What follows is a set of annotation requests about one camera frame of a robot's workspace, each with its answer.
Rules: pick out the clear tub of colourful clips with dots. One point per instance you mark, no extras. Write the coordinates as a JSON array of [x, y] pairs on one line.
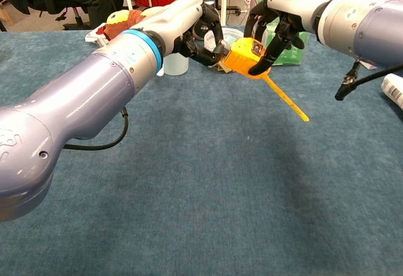
[[231, 33]]

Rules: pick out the yellow brown plush toy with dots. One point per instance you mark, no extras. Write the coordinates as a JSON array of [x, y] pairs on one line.
[[118, 17]]

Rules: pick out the grain jar black lid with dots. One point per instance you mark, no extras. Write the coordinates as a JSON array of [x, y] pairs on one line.
[[201, 31]]

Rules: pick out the white squeeze bottle yellow cap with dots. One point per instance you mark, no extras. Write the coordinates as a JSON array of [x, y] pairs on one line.
[[393, 90]]

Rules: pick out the black office chair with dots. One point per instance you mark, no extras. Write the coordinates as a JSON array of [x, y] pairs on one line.
[[77, 17]]

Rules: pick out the blue table mat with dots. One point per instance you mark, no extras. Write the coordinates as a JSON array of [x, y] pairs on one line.
[[189, 187]]

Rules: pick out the white plastic measuring cup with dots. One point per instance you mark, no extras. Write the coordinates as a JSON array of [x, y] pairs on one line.
[[176, 65]]

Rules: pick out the white red snack packet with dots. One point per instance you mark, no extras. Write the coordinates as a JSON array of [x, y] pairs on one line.
[[94, 38]]

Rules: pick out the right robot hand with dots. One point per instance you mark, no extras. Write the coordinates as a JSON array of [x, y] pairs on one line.
[[296, 0]]

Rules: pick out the yellow tape measure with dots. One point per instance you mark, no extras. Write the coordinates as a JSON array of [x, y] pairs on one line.
[[242, 57]]

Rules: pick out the green tissue box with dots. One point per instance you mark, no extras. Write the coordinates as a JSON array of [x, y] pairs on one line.
[[291, 56]]

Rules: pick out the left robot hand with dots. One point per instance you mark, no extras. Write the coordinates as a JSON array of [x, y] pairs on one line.
[[176, 20]]

